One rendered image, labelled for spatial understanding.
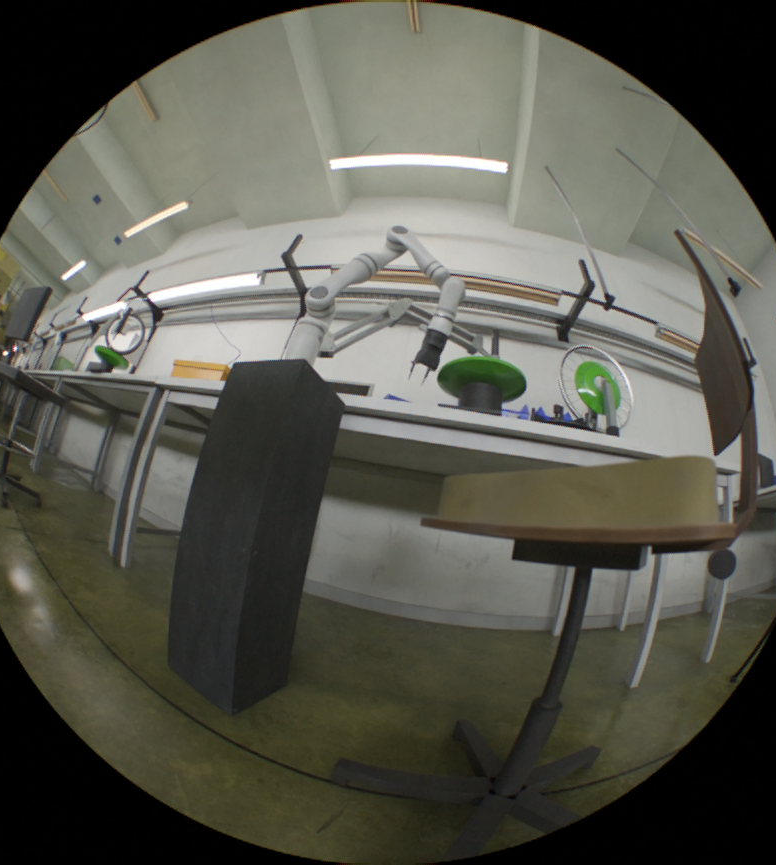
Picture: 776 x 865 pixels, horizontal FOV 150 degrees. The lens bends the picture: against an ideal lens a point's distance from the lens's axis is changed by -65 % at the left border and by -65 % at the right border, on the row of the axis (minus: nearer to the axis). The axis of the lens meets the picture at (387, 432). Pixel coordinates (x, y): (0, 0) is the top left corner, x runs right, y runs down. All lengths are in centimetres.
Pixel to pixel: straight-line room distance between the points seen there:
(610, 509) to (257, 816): 65
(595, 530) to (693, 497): 9
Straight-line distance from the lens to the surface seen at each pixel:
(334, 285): 94
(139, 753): 70
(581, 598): 46
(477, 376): 94
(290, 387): 65
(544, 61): 323
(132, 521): 153
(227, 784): 66
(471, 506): 35
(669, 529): 26
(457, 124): 378
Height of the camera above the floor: 54
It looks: 17 degrees up
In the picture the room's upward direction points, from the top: 12 degrees clockwise
